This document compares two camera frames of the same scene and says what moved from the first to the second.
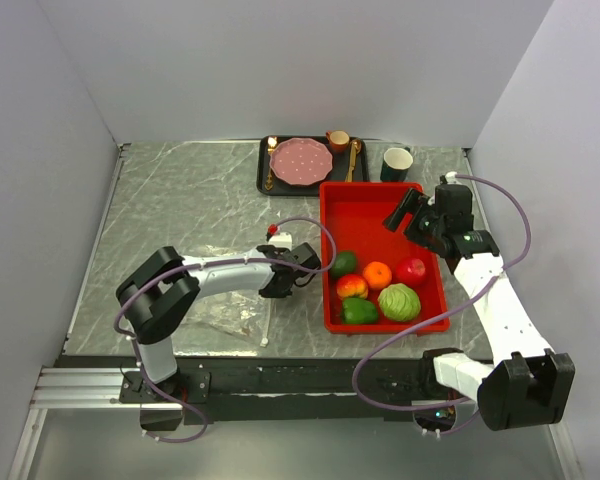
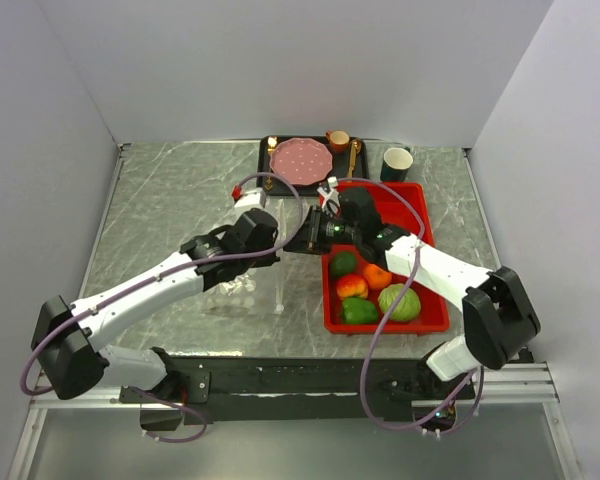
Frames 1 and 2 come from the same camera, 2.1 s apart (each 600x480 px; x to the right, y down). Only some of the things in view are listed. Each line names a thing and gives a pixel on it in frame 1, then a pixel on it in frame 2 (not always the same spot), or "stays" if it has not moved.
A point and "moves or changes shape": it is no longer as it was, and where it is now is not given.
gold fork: (271, 141) stays
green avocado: (344, 264) stays
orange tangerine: (377, 274) stays
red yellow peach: (352, 285) stays
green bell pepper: (358, 311) stays
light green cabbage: (399, 302) stays
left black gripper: (270, 293) to (267, 259)
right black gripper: (413, 202) to (309, 239)
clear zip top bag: (244, 313) moves or changes shape
